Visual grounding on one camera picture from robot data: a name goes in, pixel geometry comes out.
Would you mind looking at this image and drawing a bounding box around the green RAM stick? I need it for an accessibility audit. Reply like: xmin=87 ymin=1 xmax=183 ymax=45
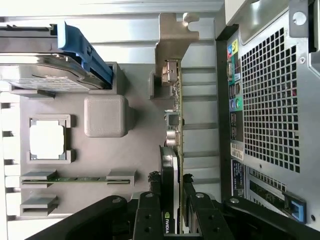
xmin=21 ymin=175 xmax=131 ymax=183

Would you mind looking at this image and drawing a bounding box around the grey parts rack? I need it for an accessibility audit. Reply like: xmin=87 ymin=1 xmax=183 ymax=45
xmin=0 ymin=61 xmax=177 ymax=221

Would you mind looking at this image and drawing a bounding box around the silver CPU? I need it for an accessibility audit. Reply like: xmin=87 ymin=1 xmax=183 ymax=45
xmin=29 ymin=122 xmax=69 ymax=161

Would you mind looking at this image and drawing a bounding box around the black open PC case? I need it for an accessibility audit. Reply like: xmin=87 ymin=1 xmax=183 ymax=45
xmin=214 ymin=0 xmax=320 ymax=232

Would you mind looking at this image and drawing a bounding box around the silver hard disk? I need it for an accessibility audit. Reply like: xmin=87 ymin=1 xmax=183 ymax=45
xmin=0 ymin=52 xmax=104 ymax=91

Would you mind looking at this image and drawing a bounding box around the blue disk caddy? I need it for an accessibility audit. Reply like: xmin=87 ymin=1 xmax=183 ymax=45
xmin=0 ymin=21 xmax=114 ymax=90

